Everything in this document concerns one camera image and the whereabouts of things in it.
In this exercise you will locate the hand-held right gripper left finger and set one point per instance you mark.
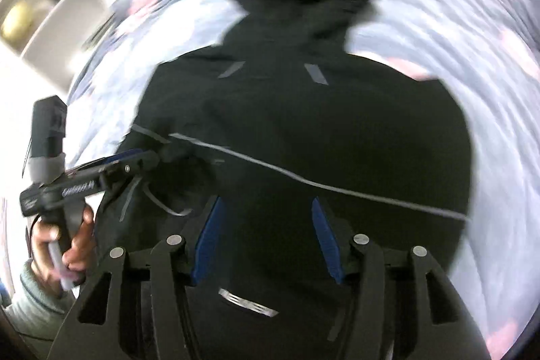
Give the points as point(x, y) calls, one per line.
point(209, 235)

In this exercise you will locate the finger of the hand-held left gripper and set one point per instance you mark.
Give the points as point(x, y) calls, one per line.
point(112, 159)
point(135, 168)

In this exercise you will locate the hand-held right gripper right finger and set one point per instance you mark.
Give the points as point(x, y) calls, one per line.
point(327, 244)

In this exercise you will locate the black jacket with reflective stripes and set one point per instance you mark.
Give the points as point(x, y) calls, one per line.
point(295, 124)

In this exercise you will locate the person's left forearm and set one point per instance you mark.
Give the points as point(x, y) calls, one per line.
point(38, 309)

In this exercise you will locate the person's left hand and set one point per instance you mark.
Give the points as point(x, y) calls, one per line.
point(78, 246)

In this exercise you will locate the yellow round object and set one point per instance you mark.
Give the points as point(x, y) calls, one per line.
point(17, 20)

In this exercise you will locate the grey blanket with pink flowers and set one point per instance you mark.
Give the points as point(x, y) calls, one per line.
point(476, 60)

